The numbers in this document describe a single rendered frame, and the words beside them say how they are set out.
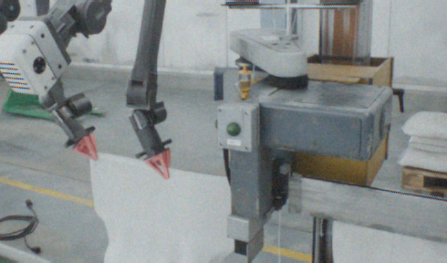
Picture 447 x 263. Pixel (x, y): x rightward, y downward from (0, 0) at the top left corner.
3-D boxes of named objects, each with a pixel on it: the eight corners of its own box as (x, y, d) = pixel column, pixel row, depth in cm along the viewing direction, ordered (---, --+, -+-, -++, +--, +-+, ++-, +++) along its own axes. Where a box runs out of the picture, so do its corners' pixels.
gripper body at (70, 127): (97, 129, 162) (83, 111, 163) (75, 138, 154) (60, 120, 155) (88, 141, 165) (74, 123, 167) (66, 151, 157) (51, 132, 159)
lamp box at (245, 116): (217, 147, 108) (216, 106, 105) (227, 141, 111) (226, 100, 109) (251, 152, 104) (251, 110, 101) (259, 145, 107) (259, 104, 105)
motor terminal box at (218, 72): (212, 109, 157) (211, 71, 154) (213, 101, 166) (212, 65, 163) (240, 109, 155) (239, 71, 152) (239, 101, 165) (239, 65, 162)
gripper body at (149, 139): (174, 143, 145) (163, 120, 146) (152, 153, 137) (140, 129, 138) (159, 150, 149) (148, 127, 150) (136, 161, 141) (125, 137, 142)
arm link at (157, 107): (123, 87, 143) (150, 90, 138) (145, 80, 152) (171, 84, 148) (123, 128, 145) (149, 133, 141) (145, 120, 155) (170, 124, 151)
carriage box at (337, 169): (272, 183, 141) (273, 71, 133) (308, 146, 168) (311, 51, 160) (365, 200, 128) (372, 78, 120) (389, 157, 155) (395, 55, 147)
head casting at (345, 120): (228, 214, 116) (226, 86, 108) (268, 176, 136) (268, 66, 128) (366, 245, 100) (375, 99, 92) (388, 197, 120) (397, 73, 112)
